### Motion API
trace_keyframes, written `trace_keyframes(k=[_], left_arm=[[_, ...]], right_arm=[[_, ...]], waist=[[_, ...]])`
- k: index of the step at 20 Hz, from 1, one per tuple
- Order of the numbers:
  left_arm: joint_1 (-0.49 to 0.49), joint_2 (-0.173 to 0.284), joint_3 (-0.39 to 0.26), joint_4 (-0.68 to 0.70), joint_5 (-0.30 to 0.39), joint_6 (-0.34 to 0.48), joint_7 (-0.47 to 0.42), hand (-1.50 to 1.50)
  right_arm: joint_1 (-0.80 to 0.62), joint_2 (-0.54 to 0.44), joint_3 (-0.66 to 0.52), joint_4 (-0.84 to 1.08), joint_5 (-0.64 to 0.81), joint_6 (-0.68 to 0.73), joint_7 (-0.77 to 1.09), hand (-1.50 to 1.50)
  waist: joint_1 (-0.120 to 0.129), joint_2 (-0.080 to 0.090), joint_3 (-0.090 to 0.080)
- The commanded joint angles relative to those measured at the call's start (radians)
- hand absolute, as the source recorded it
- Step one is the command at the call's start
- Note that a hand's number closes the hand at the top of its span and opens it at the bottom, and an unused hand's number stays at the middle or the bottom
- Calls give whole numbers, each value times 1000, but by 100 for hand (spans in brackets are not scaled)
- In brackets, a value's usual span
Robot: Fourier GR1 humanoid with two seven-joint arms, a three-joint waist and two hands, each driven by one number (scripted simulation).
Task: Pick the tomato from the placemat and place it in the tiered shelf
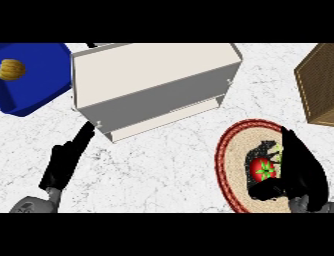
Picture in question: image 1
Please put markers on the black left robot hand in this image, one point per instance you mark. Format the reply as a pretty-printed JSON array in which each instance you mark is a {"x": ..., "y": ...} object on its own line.
[{"x": 60, "y": 163}]

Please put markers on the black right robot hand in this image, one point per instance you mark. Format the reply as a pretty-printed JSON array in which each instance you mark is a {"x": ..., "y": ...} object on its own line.
[{"x": 300, "y": 173}]

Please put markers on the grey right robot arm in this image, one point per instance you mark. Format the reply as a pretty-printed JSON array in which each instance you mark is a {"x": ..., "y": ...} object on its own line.
[{"x": 312, "y": 206}]

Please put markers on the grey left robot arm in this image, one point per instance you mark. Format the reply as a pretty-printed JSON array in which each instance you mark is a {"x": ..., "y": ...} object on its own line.
[{"x": 35, "y": 202}]

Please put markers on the red tomato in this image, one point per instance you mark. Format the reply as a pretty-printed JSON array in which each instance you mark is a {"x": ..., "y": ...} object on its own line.
[{"x": 263, "y": 169}]

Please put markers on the round woven red-rimmed placemat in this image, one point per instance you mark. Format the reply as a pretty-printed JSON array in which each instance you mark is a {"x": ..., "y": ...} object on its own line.
[{"x": 233, "y": 163}]

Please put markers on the blue tray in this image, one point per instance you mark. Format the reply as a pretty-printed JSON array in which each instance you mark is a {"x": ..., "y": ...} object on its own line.
[{"x": 37, "y": 83}]

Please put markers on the brown wicker basket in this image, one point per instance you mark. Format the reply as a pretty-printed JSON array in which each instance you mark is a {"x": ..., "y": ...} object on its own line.
[{"x": 329, "y": 86}]

